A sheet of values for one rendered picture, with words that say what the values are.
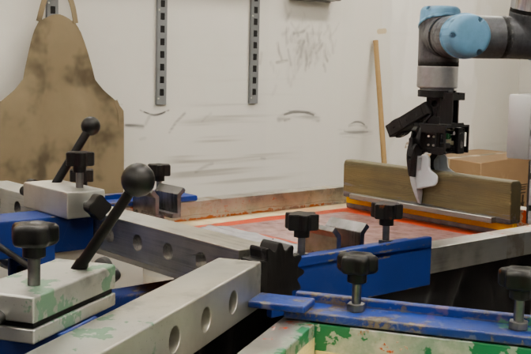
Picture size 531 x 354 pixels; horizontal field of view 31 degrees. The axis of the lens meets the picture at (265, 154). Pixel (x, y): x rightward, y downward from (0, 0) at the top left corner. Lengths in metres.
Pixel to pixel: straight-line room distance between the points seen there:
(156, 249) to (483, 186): 0.72
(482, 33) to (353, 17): 2.90
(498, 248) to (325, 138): 2.95
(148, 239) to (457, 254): 0.48
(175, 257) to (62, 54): 2.42
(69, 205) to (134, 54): 2.52
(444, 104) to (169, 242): 0.74
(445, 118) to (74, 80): 2.03
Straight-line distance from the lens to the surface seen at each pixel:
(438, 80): 1.75
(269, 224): 1.73
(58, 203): 1.28
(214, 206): 1.80
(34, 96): 3.47
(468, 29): 1.64
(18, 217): 1.28
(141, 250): 1.23
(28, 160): 3.46
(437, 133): 1.75
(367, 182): 1.90
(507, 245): 1.54
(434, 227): 1.77
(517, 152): 1.37
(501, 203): 1.70
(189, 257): 1.14
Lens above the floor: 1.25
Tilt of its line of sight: 6 degrees down
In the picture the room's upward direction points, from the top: 1 degrees clockwise
